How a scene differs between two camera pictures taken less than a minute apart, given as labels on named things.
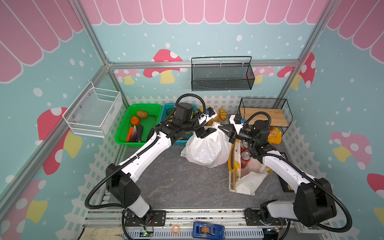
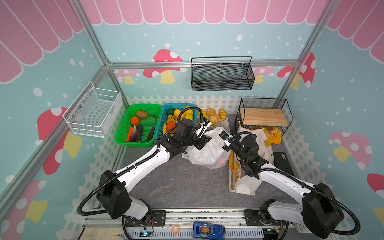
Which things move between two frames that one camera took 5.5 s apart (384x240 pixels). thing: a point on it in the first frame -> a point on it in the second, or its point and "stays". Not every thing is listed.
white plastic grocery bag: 213,150 stays
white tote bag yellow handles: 246,180 stays
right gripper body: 233,135 -> 229,142
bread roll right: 223,114 stays
